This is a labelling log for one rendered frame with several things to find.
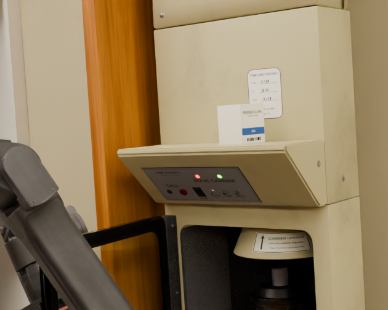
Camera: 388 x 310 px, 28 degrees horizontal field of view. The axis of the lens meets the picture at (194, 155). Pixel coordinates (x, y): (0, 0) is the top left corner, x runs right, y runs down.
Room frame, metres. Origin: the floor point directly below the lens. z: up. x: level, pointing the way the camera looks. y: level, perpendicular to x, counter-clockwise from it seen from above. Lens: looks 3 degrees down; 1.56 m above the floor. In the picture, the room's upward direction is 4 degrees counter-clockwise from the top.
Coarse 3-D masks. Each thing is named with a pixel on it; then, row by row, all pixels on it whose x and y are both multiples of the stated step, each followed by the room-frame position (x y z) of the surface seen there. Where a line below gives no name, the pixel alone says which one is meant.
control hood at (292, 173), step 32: (128, 160) 1.26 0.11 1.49; (160, 160) 1.22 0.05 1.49; (192, 160) 1.18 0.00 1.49; (224, 160) 1.15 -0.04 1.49; (256, 160) 1.11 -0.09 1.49; (288, 160) 1.08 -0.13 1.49; (320, 160) 1.15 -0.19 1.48; (256, 192) 1.18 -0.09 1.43; (288, 192) 1.14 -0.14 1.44; (320, 192) 1.14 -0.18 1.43
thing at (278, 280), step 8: (272, 272) 1.32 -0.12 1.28; (280, 272) 1.31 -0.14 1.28; (272, 280) 1.32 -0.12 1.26; (280, 280) 1.31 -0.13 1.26; (288, 280) 1.35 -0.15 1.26; (264, 288) 1.30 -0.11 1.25; (272, 288) 1.30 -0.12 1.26; (280, 288) 1.29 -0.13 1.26; (288, 288) 1.29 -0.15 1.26; (296, 288) 1.30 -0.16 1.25; (304, 288) 1.31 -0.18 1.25; (264, 296) 1.29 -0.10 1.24; (272, 296) 1.29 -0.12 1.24; (280, 296) 1.28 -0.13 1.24; (288, 296) 1.28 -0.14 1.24
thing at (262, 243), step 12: (252, 228) 1.28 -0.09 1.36; (264, 228) 1.27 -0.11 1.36; (240, 240) 1.30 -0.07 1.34; (252, 240) 1.27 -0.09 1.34; (264, 240) 1.26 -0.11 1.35; (276, 240) 1.25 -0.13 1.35; (288, 240) 1.25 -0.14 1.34; (300, 240) 1.25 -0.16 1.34; (240, 252) 1.29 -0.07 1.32; (252, 252) 1.26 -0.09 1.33; (264, 252) 1.25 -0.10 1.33; (276, 252) 1.24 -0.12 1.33; (288, 252) 1.24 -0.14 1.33; (300, 252) 1.24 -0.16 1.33; (312, 252) 1.25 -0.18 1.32
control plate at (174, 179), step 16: (160, 176) 1.25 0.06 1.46; (176, 176) 1.23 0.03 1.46; (192, 176) 1.21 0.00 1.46; (208, 176) 1.20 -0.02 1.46; (224, 176) 1.18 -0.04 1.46; (240, 176) 1.16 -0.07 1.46; (160, 192) 1.29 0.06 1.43; (176, 192) 1.27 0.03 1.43; (192, 192) 1.25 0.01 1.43; (208, 192) 1.23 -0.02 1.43
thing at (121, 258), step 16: (128, 240) 1.24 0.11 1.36; (144, 240) 1.28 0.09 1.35; (112, 256) 1.21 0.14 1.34; (128, 256) 1.24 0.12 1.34; (144, 256) 1.28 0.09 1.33; (112, 272) 1.20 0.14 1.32; (128, 272) 1.24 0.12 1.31; (144, 272) 1.27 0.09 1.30; (160, 272) 1.31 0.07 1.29; (128, 288) 1.24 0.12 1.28; (144, 288) 1.27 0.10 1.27; (160, 288) 1.31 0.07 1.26; (64, 304) 1.11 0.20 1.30; (144, 304) 1.27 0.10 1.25; (160, 304) 1.31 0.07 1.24
